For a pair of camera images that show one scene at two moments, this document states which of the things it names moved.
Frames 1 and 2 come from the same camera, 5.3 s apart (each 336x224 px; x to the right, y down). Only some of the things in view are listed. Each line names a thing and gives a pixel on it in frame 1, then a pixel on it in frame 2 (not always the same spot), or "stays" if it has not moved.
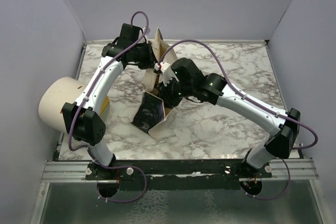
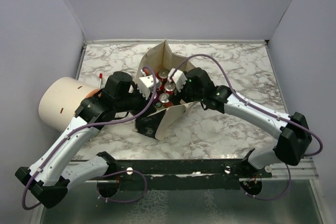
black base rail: x=178 y=175 stays
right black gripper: x=165 y=95 -> x=179 y=95
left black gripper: x=151 y=60 -> x=144 y=102
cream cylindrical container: x=66 y=89 stays
